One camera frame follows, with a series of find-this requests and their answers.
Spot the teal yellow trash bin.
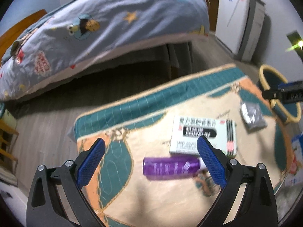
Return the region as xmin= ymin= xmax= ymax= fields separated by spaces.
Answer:
xmin=258 ymin=65 xmax=302 ymax=124

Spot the blue cartoon duvet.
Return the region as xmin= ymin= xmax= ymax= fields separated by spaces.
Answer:
xmin=1 ymin=0 xmax=209 ymax=101

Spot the wooden chair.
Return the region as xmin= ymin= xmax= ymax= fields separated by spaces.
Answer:
xmin=1 ymin=119 xmax=19 ymax=174

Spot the purple tube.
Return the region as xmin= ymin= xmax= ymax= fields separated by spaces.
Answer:
xmin=142 ymin=155 xmax=207 ymax=180

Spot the wooden side cabinet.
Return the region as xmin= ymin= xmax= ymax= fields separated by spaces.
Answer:
xmin=206 ymin=0 xmax=219 ymax=32

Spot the teal orange patterned cushion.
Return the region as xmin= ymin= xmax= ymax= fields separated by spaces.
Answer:
xmin=74 ymin=64 xmax=294 ymax=226

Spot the grey foil packet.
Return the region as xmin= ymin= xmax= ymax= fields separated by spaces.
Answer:
xmin=240 ymin=101 xmax=268 ymax=132

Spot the wooden bed frame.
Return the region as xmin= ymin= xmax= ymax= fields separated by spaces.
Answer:
xmin=0 ymin=9 xmax=47 ymax=58

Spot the white medicine box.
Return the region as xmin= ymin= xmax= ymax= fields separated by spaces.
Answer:
xmin=169 ymin=116 xmax=238 ymax=157

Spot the white air purifier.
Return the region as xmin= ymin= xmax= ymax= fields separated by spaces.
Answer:
xmin=215 ymin=0 xmax=266 ymax=61

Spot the blue white carton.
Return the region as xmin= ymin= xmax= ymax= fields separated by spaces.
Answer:
xmin=284 ymin=134 xmax=302 ymax=187

